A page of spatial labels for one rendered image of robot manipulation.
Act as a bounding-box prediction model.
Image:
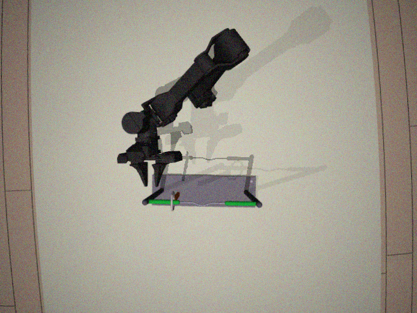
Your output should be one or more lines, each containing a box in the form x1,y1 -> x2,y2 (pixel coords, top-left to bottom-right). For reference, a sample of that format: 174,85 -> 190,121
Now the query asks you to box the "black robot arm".
122,28 -> 250,162

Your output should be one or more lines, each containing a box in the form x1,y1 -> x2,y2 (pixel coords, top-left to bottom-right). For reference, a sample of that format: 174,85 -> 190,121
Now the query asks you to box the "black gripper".
117,132 -> 182,187

